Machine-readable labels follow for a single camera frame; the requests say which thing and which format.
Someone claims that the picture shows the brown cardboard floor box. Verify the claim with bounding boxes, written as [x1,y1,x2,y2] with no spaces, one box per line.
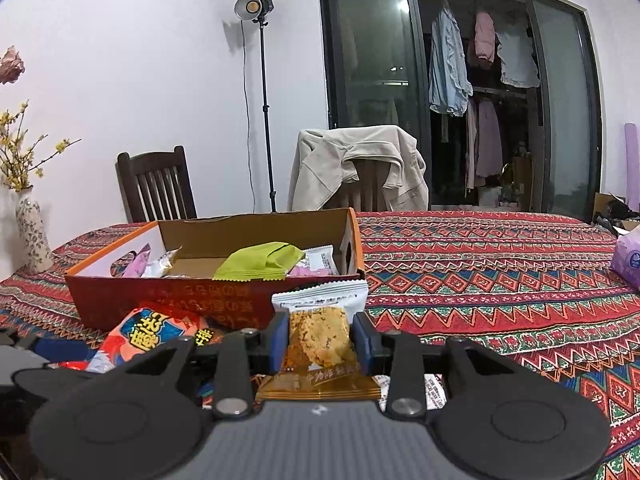
[592,192,640,233]

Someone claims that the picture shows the purple tissue pack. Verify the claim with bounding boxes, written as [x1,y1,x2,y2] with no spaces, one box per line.
[611,225,640,291]

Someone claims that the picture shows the white hanging blouse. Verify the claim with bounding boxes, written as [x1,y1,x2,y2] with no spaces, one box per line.
[496,22,541,88]

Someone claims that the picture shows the yellow flower sprigs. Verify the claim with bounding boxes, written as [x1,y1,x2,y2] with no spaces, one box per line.
[0,100,82,192]

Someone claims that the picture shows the orange cardboard box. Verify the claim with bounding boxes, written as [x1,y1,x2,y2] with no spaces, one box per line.
[65,207,366,332]

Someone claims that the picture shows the clear brown cracker packet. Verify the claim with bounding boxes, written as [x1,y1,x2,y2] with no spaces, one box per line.
[255,307,383,403]

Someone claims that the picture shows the floral ceramic vase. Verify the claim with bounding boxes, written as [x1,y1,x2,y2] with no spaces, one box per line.
[15,185,54,275]

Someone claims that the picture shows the sliding glass door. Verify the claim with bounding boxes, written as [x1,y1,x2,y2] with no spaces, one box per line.
[317,0,603,223]

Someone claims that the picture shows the wooden chair under jacket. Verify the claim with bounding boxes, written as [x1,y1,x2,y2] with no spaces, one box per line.
[340,159,396,212]

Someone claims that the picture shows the white snack packet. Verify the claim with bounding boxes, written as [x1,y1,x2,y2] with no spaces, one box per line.
[302,245,336,276]
[271,280,369,317]
[375,372,447,412]

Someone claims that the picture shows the black light cable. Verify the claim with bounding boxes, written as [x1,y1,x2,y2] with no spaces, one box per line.
[240,22,258,211]

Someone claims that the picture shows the light blue hanging shirt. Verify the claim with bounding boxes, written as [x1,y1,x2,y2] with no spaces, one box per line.
[428,7,473,117]

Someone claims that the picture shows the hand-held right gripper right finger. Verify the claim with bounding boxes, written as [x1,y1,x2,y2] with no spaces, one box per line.
[351,312,521,421]

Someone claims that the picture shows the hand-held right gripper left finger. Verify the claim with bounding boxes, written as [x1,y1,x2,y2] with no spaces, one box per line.
[122,312,291,421]

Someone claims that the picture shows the pink hanging garment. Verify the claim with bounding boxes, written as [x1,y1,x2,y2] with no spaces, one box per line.
[474,10,497,68]

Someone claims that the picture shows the silver golden snack packet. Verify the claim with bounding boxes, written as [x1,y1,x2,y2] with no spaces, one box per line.
[142,249,184,279]

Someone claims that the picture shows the beige jacket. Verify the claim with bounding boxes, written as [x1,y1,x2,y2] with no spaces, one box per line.
[287,125,430,212]

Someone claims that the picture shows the studio light on stand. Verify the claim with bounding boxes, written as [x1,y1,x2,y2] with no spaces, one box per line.
[234,0,279,213]

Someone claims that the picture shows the pale pink hanging clothes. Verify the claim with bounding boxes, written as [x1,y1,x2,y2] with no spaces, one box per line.
[465,100,504,191]

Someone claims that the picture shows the lime green snack packet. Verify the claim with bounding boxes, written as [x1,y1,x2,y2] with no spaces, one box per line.
[212,241,306,281]

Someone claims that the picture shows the dark wooden chair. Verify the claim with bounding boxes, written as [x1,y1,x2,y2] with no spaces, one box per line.
[116,145,197,223]

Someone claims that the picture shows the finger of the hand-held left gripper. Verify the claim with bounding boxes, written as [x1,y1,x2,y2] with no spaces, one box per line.
[0,328,107,364]

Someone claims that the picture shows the red blue snack packet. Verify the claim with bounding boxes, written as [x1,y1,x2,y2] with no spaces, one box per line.
[86,302,224,374]

